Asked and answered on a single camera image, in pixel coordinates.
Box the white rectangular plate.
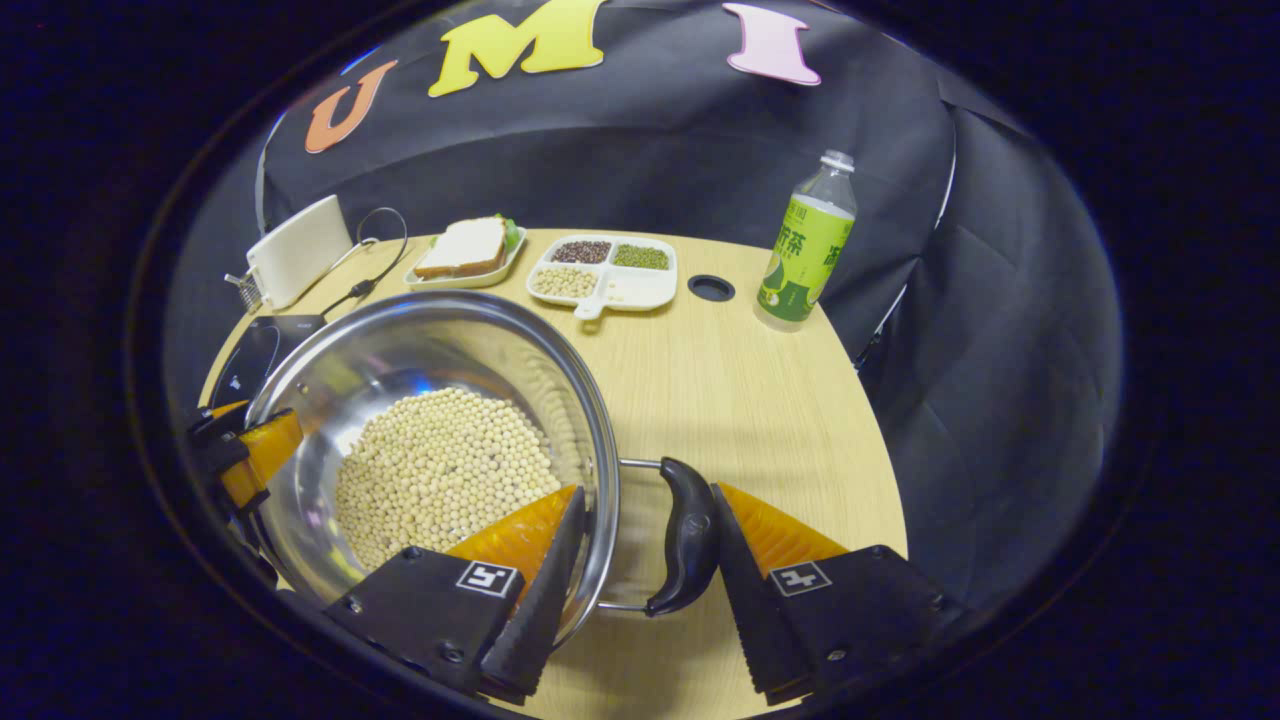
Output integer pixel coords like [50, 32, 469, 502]
[404, 225, 529, 292]

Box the black backdrop cloth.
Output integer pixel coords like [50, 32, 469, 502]
[165, 0, 1121, 621]

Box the white bread sandwich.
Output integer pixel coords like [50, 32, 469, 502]
[413, 214, 523, 281]

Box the pile of pale beans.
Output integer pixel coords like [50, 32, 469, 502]
[532, 265, 599, 299]

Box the white divided tray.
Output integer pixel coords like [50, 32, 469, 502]
[526, 233, 679, 321]

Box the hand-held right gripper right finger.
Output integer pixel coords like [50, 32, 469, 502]
[710, 482, 966, 706]

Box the white toaster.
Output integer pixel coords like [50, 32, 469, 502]
[245, 194, 356, 311]

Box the stainless steel pot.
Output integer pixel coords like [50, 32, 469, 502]
[243, 290, 721, 651]

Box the black induction cooktop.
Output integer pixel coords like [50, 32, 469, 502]
[208, 314, 329, 411]

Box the white toaster cable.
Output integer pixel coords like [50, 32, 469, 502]
[330, 236, 381, 276]

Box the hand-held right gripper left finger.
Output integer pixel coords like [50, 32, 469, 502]
[322, 485, 588, 706]

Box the pile of soybeans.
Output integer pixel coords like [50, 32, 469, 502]
[333, 387, 563, 573]

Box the black power cable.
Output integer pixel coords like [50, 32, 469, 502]
[320, 207, 409, 319]

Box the green label drink bottle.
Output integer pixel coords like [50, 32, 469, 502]
[755, 150, 859, 333]

